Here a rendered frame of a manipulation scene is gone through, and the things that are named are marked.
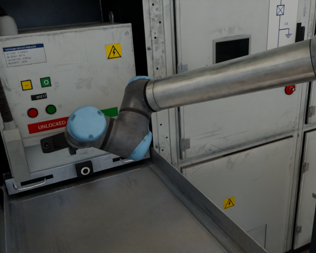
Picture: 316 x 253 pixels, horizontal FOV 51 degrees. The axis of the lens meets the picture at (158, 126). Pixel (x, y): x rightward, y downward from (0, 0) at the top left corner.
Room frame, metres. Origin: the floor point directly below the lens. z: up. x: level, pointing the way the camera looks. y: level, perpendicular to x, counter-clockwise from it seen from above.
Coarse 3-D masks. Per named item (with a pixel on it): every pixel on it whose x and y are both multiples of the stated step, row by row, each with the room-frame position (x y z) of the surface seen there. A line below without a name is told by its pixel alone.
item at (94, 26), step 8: (88, 24) 1.36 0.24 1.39; (96, 24) 1.33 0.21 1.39; (104, 24) 1.30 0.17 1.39; (112, 24) 1.27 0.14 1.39; (120, 24) 1.20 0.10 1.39; (128, 24) 1.21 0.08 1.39; (24, 32) 1.19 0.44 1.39; (32, 32) 1.16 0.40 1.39; (40, 32) 1.09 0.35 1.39; (48, 32) 1.10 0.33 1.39; (56, 32) 1.11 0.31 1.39; (0, 128) 1.02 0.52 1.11; (8, 160) 1.02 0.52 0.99
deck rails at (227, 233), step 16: (160, 160) 1.13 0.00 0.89; (160, 176) 1.08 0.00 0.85; (176, 176) 1.01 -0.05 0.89; (176, 192) 0.97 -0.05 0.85; (192, 192) 0.91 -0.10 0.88; (16, 208) 0.94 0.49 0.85; (192, 208) 0.87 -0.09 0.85; (208, 208) 0.82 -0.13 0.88; (16, 224) 0.85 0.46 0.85; (208, 224) 0.79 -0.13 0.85; (224, 224) 0.75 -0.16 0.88; (16, 240) 0.77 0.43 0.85; (224, 240) 0.72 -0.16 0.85; (240, 240) 0.68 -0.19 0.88
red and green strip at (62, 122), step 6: (108, 108) 1.16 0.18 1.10; (114, 108) 1.17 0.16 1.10; (108, 114) 1.16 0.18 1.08; (114, 114) 1.17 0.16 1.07; (48, 120) 1.08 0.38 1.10; (54, 120) 1.09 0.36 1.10; (60, 120) 1.09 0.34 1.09; (66, 120) 1.10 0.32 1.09; (30, 126) 1.05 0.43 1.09; (36, 126) 1.06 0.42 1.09; (42, 126) 1.07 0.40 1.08; (48, 126) 1.08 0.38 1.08; (54, 126) 1.08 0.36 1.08; (60, 126) 1.09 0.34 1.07; (30, 132) 1.05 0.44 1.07; (36, 132) 1.06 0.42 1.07
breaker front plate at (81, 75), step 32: (64, 32) 1.12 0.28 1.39; (96, 32) 1.16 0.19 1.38; (128, 32) 1.21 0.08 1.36; (0, 64) 1.04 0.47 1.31; (32, 64) 1.07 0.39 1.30; (64, 64) 1.11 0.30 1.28; (96, 64) 1.16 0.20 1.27; (128, 64) 1.20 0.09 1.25; (64, 96) 1.11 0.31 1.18; (96, 96) 1.15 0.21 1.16; (64, 128) 1.10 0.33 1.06; (32, 160) 1.05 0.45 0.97; (64, 160) 1.09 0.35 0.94
